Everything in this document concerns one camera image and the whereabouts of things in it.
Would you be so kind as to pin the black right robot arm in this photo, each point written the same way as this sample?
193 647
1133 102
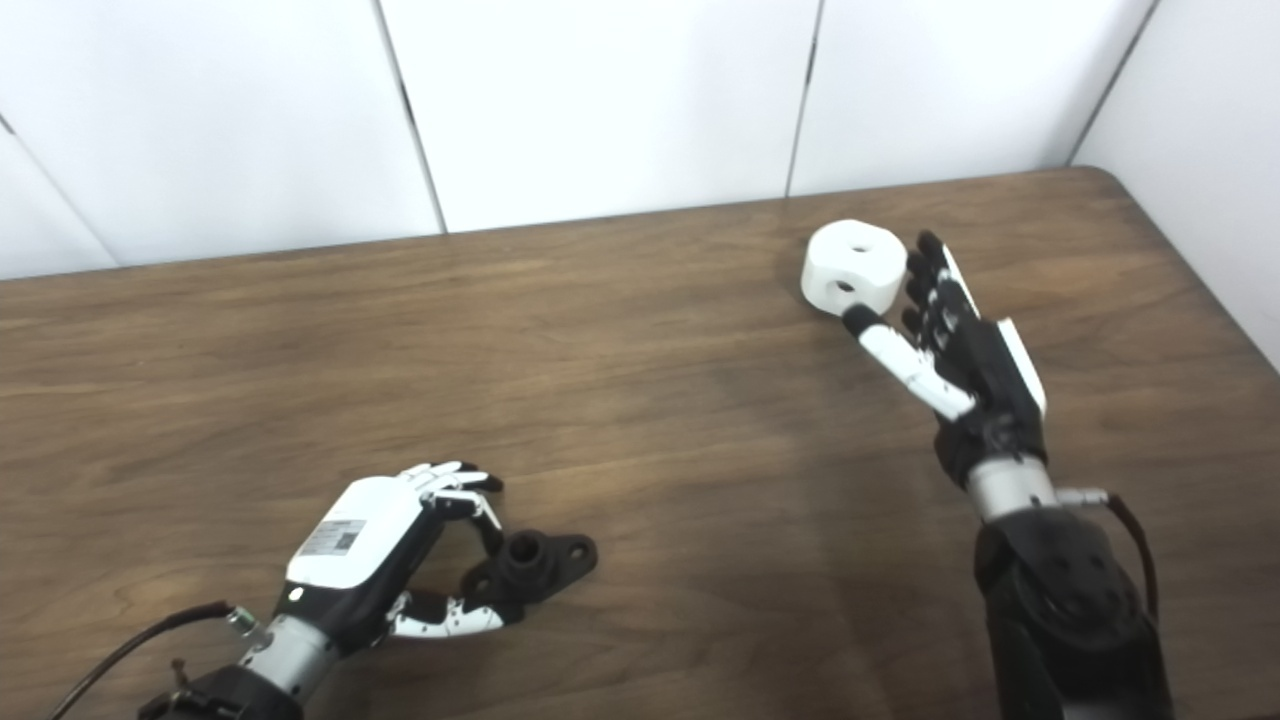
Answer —
1060 610

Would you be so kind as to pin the round white plastic piece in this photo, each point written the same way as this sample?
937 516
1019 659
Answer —
875 270

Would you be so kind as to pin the black plastic flanged holder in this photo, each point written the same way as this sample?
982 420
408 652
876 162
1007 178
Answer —
545 570

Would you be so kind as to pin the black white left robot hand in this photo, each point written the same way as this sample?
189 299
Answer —
355 540

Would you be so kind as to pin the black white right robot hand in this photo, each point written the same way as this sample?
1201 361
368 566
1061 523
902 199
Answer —
985 380

